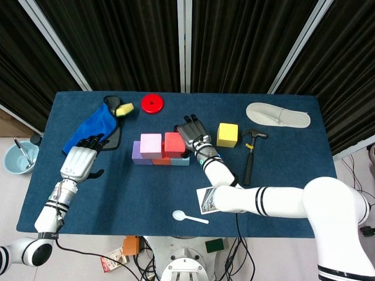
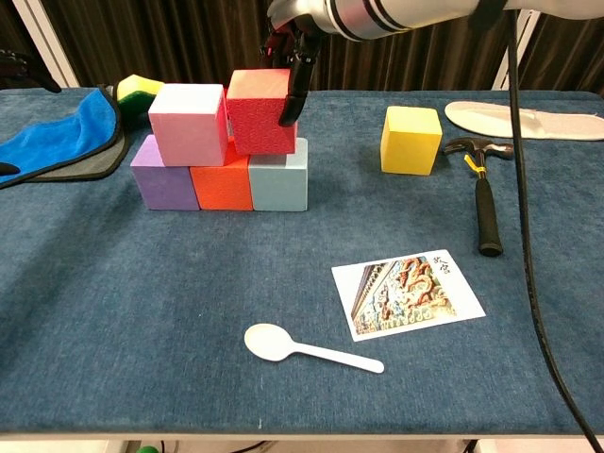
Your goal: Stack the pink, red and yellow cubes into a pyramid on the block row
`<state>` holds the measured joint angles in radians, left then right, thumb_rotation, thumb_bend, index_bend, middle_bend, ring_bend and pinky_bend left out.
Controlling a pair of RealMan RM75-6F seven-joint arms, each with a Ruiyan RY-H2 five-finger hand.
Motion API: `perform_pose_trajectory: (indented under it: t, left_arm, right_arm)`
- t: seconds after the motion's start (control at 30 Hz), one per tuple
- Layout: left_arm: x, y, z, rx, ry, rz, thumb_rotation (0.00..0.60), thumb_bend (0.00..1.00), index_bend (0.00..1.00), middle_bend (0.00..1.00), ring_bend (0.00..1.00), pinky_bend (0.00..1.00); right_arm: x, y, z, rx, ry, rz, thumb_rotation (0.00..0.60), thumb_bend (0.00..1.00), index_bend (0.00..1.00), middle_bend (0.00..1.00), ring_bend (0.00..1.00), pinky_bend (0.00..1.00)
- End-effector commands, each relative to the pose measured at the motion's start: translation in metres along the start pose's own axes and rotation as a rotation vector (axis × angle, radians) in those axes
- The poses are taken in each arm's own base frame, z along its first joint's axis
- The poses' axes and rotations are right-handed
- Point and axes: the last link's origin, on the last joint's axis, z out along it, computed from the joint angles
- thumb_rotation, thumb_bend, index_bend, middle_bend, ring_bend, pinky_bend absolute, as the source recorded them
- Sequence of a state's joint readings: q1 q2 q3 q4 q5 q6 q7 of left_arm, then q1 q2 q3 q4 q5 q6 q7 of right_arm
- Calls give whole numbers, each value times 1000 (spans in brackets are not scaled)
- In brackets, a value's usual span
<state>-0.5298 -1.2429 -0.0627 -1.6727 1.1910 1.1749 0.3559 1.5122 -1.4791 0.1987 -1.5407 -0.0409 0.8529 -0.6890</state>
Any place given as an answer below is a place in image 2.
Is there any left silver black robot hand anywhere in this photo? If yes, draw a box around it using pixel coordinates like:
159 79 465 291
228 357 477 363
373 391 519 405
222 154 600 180
0 49 62 176

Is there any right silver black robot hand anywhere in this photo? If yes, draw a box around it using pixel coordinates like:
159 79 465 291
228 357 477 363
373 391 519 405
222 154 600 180
260 0 331 127

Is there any red foam cube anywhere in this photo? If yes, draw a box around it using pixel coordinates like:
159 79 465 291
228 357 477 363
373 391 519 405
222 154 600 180
226 69 298 157

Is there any light blue foam cube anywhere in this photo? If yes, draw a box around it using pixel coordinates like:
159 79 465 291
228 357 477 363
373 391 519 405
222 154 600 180
247 137 310 212

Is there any pink foam cube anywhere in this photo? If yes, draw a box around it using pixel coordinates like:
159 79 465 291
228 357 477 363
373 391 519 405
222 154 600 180
147 83 230 168

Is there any yellow foam cube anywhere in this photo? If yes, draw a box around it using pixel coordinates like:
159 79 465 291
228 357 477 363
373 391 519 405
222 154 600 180
379 106 443 176

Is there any orange foam cube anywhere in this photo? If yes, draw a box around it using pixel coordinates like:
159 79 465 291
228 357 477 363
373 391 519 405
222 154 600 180
189 139 255 211

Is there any purple foam cube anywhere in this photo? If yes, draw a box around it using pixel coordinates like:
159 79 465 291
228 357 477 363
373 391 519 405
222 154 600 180
129 134 200 211

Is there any black curtain panel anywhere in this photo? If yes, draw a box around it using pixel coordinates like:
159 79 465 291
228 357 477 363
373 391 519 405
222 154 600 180
309 27 511 92
0 0 48 89
42 0 284 90
513 13 604 93

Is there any blue microfibre cloth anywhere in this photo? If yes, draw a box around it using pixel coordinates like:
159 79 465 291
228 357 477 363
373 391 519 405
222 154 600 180
0 88 118 186

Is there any yellow green sponge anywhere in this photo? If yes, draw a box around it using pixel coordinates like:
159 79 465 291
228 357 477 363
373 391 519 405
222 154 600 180
114 74 166 117

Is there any grey cloth black edged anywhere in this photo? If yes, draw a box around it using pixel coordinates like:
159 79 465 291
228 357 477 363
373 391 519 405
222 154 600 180
23 84 128 183

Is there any dragon picture postcard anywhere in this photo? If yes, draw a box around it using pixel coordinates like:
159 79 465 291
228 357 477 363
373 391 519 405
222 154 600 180
330 249 487 343

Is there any white fabric slipper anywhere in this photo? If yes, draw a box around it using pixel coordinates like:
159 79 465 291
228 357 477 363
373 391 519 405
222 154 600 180
444 100 604 142

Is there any white plastic spoon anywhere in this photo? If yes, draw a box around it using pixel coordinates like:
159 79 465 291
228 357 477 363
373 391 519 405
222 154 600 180
243 323 385 375

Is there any white screen frame post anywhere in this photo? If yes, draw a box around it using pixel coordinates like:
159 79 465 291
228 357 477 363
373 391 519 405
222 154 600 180
11 0 80 90
490 8 544 92

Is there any black handled claw hammer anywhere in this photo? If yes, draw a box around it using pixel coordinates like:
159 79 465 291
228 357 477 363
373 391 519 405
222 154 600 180
442 137 515 258

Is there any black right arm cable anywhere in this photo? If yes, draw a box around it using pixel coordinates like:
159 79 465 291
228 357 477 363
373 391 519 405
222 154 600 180
507 8 604 453

